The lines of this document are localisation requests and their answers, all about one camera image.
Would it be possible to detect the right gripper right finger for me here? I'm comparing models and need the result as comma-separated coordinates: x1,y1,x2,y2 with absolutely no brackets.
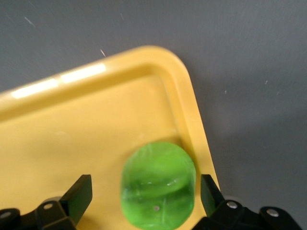
201,174,303,230

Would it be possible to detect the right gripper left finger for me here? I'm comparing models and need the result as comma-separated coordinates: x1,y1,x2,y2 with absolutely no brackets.
0,174,93,230

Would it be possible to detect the yellow plastic tray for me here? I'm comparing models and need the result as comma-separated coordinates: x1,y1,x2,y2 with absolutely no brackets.
0,45,220,230

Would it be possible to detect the green apple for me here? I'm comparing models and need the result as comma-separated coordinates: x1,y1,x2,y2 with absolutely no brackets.
119,141,197,229

